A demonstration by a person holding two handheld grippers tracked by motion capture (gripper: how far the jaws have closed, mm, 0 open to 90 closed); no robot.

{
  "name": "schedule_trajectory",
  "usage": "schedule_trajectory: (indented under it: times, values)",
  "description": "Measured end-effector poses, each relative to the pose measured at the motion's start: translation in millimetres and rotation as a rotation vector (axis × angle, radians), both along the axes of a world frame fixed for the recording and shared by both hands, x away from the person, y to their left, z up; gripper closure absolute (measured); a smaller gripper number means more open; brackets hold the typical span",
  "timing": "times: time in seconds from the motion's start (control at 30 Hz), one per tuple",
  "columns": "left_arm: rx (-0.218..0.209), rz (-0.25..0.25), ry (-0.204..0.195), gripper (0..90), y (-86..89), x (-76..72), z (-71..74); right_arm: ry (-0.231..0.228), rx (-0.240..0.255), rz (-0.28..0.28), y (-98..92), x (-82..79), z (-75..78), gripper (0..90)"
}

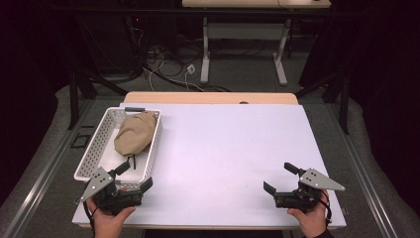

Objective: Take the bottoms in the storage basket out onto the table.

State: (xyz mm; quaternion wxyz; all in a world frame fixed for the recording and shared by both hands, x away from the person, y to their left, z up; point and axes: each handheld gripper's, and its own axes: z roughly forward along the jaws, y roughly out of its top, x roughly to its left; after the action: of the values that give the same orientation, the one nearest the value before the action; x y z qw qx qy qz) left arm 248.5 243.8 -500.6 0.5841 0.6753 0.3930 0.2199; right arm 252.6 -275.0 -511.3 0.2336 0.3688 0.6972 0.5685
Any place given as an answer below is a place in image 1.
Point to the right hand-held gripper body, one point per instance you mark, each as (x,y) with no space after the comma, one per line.
(297,200)

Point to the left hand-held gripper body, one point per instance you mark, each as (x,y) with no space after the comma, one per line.
(119,198)

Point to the white perforated basket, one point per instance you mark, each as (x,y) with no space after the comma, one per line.
(95,145)

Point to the person's left hand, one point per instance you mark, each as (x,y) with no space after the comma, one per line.
(109,224)

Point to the person's right hand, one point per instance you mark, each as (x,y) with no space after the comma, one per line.
(313,223)

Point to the small black bar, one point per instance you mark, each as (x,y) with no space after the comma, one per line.
(134,109)

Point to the white table cover board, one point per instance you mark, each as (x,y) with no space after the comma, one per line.
(214,148)

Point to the black metal stand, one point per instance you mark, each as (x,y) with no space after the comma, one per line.
(73,99)
(345,105)

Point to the light wooden table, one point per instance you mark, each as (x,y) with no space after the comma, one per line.
(198,98)

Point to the white plug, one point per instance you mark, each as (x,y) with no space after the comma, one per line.
(190,68)

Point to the black computer tower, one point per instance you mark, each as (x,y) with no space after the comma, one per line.
(109,43)

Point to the black curtain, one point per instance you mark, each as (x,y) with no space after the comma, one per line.
(386,82)
(26,82)

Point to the wooden desk with white legs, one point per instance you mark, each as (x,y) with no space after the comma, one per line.
(247,3)

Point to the black floor frame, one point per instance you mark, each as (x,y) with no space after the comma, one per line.
(74,139)

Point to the metal floor rail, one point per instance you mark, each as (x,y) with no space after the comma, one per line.
(367,185)
(38,186)

